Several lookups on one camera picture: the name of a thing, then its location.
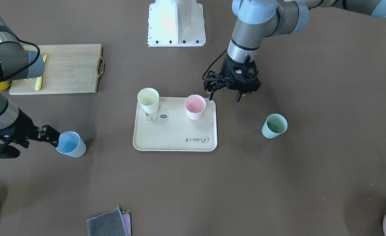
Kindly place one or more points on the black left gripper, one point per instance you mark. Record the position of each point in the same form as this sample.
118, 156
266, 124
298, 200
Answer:
224, 69

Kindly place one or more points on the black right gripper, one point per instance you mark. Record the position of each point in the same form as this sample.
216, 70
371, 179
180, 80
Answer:
24, 128

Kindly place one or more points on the blue cup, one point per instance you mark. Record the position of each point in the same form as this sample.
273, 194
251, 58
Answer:
71, 144

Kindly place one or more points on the pink cup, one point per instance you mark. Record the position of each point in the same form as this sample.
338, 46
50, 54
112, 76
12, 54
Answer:
195, 106

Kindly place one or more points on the green cup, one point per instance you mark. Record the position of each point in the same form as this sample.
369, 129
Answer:
274, 125

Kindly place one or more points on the cream yellow cup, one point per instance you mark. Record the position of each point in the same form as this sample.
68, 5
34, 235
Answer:
148, 99

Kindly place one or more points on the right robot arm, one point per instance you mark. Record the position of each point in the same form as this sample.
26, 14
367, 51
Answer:
16, 63

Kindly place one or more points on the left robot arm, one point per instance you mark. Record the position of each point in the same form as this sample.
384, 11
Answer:
258, 19

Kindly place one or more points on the cream rabbit tray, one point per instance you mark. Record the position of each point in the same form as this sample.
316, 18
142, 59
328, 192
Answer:
169, 129

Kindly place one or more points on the yellow plastic knife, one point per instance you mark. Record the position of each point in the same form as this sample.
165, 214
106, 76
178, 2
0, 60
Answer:
38, 84

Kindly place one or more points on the yellow lemon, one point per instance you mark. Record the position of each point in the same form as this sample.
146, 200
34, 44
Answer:
4, 85

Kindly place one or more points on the wooden cutting board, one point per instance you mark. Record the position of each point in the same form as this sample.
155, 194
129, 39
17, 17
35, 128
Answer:
68, 69

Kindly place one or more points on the grey folded cloth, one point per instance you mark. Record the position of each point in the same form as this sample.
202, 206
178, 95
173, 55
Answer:
112, 223

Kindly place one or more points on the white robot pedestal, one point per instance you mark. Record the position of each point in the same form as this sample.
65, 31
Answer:
176, 23

